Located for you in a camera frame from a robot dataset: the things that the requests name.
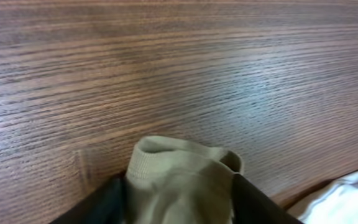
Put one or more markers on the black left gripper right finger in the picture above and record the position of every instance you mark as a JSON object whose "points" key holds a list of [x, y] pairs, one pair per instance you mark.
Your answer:
{"points": [[251, 206]]}

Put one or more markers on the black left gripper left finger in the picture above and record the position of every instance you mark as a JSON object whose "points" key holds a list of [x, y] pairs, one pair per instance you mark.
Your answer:
{"points": [[106, 205]]}

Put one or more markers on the white baby bodysuit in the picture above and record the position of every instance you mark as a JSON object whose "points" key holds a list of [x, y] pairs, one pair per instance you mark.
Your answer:
{"points": [[174, 181]]}

